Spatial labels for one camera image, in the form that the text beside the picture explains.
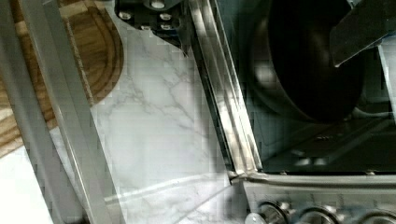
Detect oven knob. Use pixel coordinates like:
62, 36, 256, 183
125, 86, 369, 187
244, 202, 290, 224
298, 205, 342, 224
356, 211, 396, 224

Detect wooden cutting board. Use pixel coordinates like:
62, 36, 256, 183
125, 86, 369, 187
1, 0, 123, 156

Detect black bowl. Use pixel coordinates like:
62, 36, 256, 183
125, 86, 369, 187
246, 0, 364, 123

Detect stainless steel toaster oven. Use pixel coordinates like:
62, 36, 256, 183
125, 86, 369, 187
187, 0, 395, 224

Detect left oven knob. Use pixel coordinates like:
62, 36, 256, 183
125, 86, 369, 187
244, 202, 290, 224

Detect middle oven knob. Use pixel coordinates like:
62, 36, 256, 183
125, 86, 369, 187
298, 205, 342, 224

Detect right oven knob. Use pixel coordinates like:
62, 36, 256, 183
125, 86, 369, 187
356, 211, 396, 224

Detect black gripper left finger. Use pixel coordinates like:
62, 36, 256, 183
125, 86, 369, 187
114, 0, 190, 55

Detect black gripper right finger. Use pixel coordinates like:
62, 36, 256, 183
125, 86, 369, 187
330, 0, 396, 67

